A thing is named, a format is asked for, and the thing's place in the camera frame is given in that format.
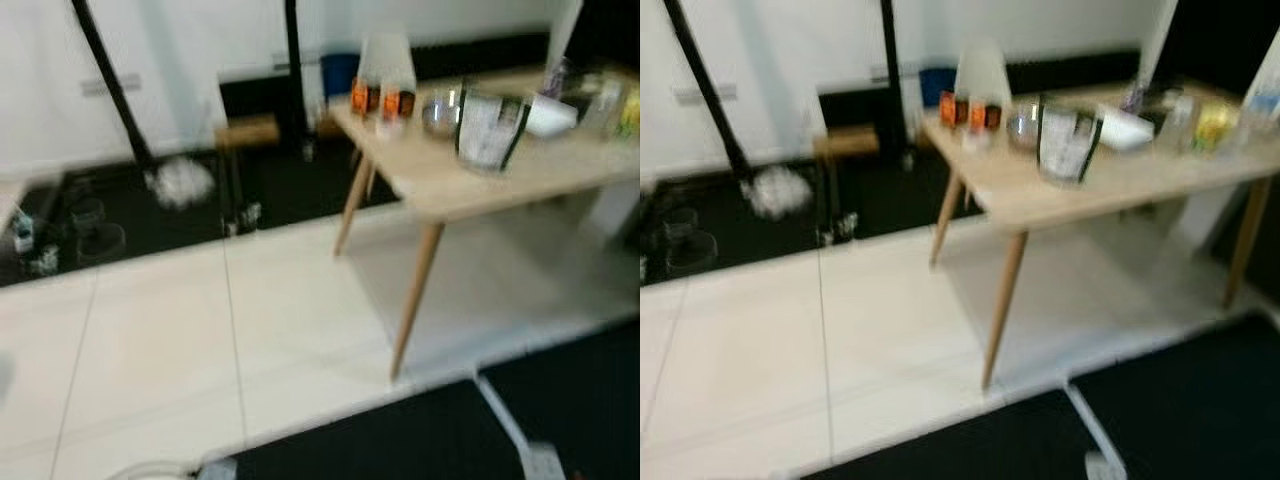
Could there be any yellow green paper cup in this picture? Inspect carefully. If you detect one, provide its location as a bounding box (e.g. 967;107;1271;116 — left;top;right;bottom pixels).
616;90;641;142
1195;100;1238;157

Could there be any small clear jar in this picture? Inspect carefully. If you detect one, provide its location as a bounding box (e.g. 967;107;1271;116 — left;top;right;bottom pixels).
1164;92;1199;153
590;75;627;138

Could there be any black rubber mat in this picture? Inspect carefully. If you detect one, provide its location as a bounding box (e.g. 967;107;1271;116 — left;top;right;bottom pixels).
0;148;403;291
640;160;946;287

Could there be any white crumpled bundle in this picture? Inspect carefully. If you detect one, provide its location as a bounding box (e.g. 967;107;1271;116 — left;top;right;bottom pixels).
743;164;812;222
148;154;217;212

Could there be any light wooden table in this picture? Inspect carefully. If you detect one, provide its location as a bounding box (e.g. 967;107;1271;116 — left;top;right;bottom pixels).
328;62;641;383
918;78;1280;393

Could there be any white tray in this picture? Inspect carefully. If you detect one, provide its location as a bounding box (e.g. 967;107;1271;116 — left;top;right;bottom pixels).
1095;104;1158;153
524;94;581;139

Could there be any black stand pole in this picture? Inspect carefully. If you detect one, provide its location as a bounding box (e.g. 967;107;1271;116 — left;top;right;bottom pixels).
68;0;163;179
662;0;756;186
282;0;313;156
878;0;909;166

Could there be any black floor mat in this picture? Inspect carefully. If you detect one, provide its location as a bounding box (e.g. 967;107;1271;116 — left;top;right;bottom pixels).
800;388;1101;480
477;318;641;480
205;378;531;480
1068;312;1280;480

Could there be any green snack pouch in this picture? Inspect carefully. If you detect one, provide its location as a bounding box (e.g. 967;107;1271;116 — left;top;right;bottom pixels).
1034;98;1105;187
454;90;532;175

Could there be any wooden stool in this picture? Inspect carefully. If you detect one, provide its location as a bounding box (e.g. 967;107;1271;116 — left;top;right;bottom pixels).
813;124;882;247
214;113;282;237

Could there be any steel bowl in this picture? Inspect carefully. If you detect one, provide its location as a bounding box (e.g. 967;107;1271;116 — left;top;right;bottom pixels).
421;88;464;140
1004;98;1041;151

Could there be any black foam panel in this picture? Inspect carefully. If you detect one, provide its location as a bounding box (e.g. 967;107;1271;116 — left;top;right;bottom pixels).
1005;48;1143;97
412;30;553;83

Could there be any orange black device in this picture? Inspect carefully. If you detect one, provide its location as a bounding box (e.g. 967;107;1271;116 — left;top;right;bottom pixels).
937;88;1005;134
349;78;418;124

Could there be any blue bin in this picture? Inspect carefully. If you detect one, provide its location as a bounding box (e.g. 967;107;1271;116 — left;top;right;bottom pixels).
919;66;959;109
321;52;362;100

